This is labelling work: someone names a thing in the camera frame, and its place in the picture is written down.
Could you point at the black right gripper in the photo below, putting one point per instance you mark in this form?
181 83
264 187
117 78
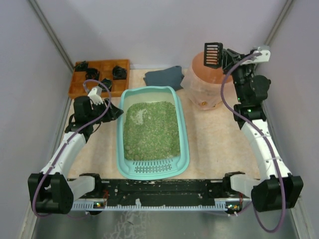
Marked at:
230 58

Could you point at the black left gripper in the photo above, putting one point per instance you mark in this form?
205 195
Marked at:
107 111

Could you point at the black slotted litter scoop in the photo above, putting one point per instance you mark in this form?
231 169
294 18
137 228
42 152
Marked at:
213 55

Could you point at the teal plastic litter box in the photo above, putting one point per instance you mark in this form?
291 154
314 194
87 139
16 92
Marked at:
151 134

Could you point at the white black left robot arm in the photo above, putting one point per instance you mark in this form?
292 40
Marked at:
50 191

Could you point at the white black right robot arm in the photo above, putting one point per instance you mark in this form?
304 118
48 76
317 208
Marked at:
277 187

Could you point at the dark patterned rolled cloth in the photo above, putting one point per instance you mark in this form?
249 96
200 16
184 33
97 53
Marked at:
108 83

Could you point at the wooden compartment tray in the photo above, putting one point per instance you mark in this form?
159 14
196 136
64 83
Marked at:
105 67

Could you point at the orange bagged trash bin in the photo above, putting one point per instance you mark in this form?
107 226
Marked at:
203 84

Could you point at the folded dark grey cloth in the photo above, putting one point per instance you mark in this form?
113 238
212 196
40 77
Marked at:
171 77

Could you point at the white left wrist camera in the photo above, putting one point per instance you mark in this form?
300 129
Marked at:
95 95

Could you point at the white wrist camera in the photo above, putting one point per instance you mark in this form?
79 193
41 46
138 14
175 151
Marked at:
264 56
95 95

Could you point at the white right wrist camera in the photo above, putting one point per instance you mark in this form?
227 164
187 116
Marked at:
264 56

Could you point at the black rail base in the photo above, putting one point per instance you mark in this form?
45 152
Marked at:
172 192

